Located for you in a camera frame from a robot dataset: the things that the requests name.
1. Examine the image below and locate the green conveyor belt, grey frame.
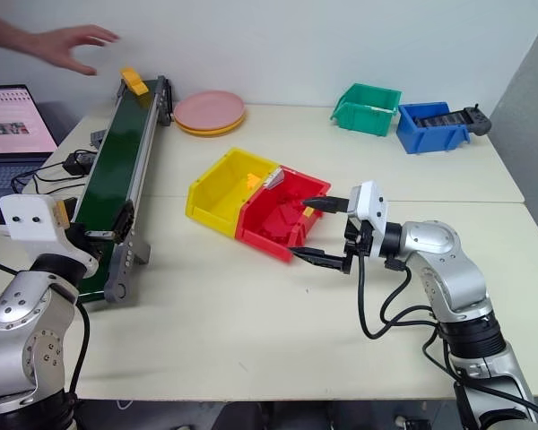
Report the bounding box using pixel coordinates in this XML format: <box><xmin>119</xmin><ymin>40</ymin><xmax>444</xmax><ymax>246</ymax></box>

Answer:
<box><xmin>71</xmin><ymin>75</ymin><xmax>176</xmax><ymax>306</ymax></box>

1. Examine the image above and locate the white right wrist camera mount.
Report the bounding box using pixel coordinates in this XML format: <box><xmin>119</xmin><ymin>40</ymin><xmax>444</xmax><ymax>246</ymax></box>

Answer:
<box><xmin>346</xmin><ymin>180</ymin><xmax>390</xmax><ymax>260</ymax></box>

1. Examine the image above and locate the blue storage bin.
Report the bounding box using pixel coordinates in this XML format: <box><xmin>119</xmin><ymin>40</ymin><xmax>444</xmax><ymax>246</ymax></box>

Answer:
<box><xmin>395</xmin><ymin>101</ymin><xmax>473</xmax><ymax>156</ymax></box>

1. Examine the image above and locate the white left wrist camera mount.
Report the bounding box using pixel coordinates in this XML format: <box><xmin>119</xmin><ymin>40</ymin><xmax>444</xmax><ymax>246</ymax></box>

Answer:
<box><xmin>0</xmin><ymin>193</ymin><xmax>72</xmax><ymax>244</ymax></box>

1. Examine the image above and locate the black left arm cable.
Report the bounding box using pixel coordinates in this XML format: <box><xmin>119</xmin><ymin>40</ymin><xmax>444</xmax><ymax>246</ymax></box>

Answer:
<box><xmin>66</xmin><ymin>298</ymin><xmax>91</xmax><ymax>398</ymax></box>

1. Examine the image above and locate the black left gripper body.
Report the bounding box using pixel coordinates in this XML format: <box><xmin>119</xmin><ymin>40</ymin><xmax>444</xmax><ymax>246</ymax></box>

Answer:
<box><xmin>65</xmin><ymin>221</ymin><xmax>100</xmax><ymax>263</ymax></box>

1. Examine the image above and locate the person's bare hand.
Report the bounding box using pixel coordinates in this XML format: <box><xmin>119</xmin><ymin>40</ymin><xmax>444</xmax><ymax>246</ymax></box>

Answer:
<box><xmin>24</xmin><ymin>24</ymin><xmax>121</xmax><ymax>77</ymax></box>

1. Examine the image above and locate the pink plate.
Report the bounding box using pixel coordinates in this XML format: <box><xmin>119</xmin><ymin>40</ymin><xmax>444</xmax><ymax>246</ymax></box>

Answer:
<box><xmin>173</xmin><ymin>90</ymin><xmax>247</xmax><ymax>132</ymax></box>

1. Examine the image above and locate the black power adapter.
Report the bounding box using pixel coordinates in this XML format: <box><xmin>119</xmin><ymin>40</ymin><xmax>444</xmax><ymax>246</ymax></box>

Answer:
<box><xmin>62</xmin><ymin>150</ymin><xmax>98</xmax><ymax>177</ymax></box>

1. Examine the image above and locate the red storage bin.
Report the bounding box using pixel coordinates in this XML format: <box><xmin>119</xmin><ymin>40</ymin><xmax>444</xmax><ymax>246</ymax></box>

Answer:
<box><xmin>233</xmin><ymin>166</ymin><xmax>334</xmax><ymax>264</ymax></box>

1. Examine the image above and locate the yellow plate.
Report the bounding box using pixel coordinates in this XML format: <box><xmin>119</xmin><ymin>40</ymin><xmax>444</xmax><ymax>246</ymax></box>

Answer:
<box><xmin>174</xmin><ymin>111</ymin><xmax>247</xmax><ymax>138</ymax></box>

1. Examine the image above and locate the black handheld game controller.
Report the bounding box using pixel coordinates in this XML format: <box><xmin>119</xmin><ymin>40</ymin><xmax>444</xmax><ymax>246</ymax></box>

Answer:
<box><xmin>413</xmin><ymin>103</ymin><xmax>494</xmax><ymax>136</ymax></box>

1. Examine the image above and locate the green storage bin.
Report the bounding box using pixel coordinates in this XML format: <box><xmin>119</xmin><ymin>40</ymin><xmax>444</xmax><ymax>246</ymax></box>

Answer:
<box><xmin>329</xmin><ymin>82</ymin><xmax>404</xmax><ymax>138</ymax></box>

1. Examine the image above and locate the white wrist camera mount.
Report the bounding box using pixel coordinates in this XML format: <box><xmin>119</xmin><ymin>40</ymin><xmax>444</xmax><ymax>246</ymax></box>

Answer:
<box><xmin>346</xmin><ymin>180</ymin><xmax>390</xmax><ymax>260</ymax></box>
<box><xmin>0</xmin><ymin>193</ymin><xmax>72</xmax><ymax>244</ymax></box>

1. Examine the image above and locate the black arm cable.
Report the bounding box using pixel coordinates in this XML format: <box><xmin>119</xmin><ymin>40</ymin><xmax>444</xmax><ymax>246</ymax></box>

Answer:
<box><xmin>66</xmin><ymin>298</ymin><xmax>91</xmax><ymax>398</ymax></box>
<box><xmin>356</xmin><ymin>250</ymin><xmax>437</xmax><ymax>340</ymax></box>

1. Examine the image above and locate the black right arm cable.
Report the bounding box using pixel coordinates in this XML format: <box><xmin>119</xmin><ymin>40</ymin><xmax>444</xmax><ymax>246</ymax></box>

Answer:
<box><xmin>356</xmin><ymin>250</ymin><xmax>437</xmax><ymax>340</ymax></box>

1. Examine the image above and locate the pile of red toy blocks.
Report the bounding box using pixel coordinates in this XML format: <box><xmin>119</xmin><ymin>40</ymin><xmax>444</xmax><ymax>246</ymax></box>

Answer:
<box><xmin>256</xmin><ymin>195</ymin><xmax>316</xmax><ymax>246</ymax></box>

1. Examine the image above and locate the yellow storage bin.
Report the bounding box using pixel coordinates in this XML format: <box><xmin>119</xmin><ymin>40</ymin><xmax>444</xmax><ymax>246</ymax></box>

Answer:
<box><xmin>185</xmin><ymin>147</ymin><xmax>281</xmax><ymax>239</ymax></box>

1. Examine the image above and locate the clear plastic bin label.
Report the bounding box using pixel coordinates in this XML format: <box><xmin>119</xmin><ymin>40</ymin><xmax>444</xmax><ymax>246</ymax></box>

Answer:
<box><xmin>263</xmin><ymin>167</ymin><xmax>285</xmax><ymax>190</ymax></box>

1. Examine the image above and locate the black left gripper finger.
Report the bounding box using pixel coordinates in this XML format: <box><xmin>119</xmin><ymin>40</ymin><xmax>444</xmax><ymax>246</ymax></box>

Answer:
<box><xmin>85</xmin><ymin>229</ymin><xmax>118</xmax><ymax>247</ymax></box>

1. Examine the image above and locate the open laptop with pink screen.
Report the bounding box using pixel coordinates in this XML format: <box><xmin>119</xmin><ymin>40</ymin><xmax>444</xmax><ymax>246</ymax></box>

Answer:
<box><xmin>0</xmin><ymin>82</ymin><xmax>62</xmax><ymax>205</ymax></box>

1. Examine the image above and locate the black power cable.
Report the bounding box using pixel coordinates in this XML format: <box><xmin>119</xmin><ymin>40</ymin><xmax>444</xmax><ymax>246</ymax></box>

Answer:
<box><xmin>10</xmin><ymin>161</ymin><xmax>91</xmax><ymax>197</ymax></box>

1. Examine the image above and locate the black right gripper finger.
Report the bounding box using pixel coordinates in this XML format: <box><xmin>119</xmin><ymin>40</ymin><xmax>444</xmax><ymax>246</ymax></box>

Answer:
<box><xmin>287</xmin><ymin>245</ymin><xmax>347</xmax><ymax>275</ymax></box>
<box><xmin>301</xmin><ymin>195</ymin><xmax>352</xmax><ymax>216</ymax></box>

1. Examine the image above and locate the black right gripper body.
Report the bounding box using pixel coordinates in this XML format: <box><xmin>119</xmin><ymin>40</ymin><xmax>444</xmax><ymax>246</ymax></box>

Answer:
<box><xmin>340</xmin><ymin>217</ymin><xmax>374</xmax><ymax>276</ymax></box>

